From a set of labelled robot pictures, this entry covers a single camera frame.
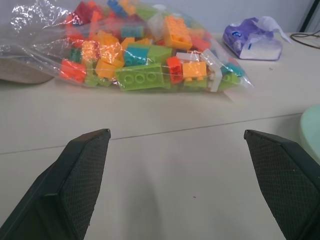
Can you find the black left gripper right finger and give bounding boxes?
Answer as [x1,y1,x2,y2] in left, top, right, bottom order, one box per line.
[243,129,320,240]

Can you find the black vertical post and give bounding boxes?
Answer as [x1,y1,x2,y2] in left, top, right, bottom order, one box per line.
[298,0,320,33]

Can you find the light green round object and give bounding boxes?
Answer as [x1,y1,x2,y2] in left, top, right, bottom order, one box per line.
[300,104,320,161]

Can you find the purple tissue pack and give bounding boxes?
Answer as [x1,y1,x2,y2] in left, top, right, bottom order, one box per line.
[222,15,293,61]

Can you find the black cable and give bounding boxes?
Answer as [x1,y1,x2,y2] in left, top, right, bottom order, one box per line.
[289,32,320,49]

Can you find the clear bag of building blocks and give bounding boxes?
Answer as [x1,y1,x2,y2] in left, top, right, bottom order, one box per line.
[0,0,255,94]

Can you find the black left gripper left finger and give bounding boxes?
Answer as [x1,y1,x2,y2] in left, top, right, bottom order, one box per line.
[0,128,112,240]

